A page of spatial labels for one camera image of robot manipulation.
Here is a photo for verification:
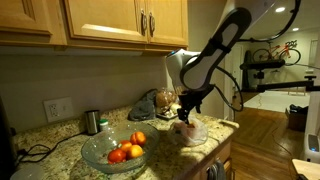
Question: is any white wall outlet plate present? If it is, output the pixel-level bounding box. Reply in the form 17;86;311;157
43;96;75;124

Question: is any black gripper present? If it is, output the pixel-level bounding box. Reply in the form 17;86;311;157
177;84;216;126

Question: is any light wooden board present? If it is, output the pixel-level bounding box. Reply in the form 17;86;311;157
291;158;320;180

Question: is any crumpled grey cloth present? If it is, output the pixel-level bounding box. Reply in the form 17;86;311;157
127;88;160;122

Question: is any dark box on floor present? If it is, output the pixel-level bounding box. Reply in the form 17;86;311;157
285;103;310;132

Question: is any clear bag of bread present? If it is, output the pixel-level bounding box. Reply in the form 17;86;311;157
155;87;178;116

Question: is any large glass bowl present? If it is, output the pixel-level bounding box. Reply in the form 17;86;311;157
80;121;161;175

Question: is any wooden drawer front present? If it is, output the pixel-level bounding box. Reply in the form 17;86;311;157
213;141;233;166

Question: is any grey striped hanging towel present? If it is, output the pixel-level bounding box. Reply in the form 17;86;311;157
206;159;228;180

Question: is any black kitchen appliance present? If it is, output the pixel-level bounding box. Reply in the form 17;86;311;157
0;96;18;172

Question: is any red bicycle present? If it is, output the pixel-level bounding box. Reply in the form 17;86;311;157
251;39;302;66

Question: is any white floor rug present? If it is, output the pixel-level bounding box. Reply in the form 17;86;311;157
240;90;312;114

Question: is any black stereo camera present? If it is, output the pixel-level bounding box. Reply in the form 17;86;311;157
239;58;287;72

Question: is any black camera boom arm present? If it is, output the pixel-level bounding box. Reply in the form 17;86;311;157
255;75;320;93

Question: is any yellow orange peach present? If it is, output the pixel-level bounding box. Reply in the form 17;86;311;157
126;144;145;160

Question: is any black power cable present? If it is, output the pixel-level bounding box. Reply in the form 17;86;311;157
16;131;88;164

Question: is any white bottle green cap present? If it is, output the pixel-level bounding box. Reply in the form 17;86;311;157
99;118;110;132

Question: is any deep red peach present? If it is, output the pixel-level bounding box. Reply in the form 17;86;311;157
107;148;128;164

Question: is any small dark tray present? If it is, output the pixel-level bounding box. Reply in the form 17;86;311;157
155;112;178;121

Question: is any white appliance with blue light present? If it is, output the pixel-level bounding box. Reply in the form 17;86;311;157
300;133;320;164

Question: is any orange red peach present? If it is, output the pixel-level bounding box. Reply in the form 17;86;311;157
118;139;133;153
129;131;148;147

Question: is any round glass lid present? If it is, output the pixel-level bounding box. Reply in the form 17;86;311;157
9;163;45;180

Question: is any dark cabinet door handle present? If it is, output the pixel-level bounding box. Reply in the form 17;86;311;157
148;11;156;38
140;9;148;37

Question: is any stainless steel cup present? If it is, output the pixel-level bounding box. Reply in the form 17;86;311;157
84;109;101;136

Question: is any clear plastic bag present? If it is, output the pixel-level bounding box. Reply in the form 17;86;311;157
167;116;210;148

